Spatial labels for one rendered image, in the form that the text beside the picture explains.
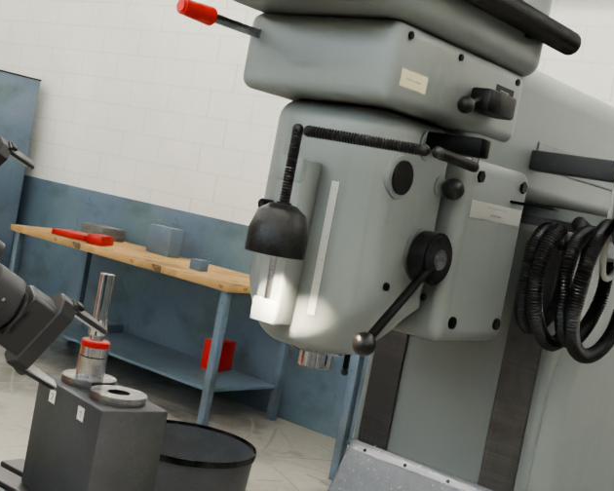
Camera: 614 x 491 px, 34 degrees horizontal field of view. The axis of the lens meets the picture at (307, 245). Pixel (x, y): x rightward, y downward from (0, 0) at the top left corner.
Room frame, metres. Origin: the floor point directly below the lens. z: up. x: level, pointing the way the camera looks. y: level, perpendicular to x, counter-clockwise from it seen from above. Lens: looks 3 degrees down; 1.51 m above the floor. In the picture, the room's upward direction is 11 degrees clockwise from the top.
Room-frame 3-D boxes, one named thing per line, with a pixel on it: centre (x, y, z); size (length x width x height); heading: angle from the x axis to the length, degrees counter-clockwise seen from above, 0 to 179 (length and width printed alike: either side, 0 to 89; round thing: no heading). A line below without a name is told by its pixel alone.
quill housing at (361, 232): (1.37, -0.04, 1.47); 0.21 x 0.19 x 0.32; 52
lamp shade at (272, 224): (1.19, 0.04, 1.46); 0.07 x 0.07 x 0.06
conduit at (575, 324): (1.46, -0.36, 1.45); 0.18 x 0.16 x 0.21; 142
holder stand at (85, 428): (1.63, 0.28, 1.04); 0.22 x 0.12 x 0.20; 40
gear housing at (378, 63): (1.40, -0.07, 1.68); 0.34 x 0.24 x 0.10; 142
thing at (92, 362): (1.67, 0.31, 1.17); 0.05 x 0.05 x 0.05
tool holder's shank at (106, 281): (1.67, 0.31, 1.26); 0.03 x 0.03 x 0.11
